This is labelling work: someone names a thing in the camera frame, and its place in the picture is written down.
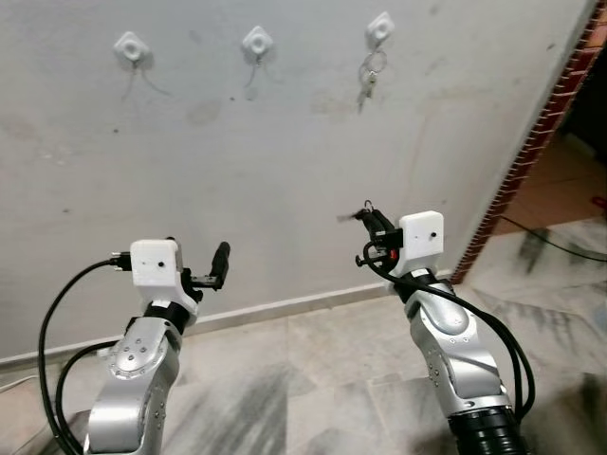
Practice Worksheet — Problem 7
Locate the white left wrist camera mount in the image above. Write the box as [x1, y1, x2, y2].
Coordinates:
[129, 239, 200, 306]

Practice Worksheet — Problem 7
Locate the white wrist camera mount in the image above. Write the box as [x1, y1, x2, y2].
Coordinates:
[396, 210, 447, 278]
[129, 239, 200, 306]

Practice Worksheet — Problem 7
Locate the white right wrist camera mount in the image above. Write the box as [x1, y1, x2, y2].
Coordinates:
[396, 210, 447, 278]

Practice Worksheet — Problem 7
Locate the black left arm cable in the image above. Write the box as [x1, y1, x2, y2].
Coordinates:
[38, 252, 132, 455]
[54, 341, 122, 455]

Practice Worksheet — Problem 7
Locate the black floor cable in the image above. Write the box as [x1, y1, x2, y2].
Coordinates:
[500, 216, 607, 264]

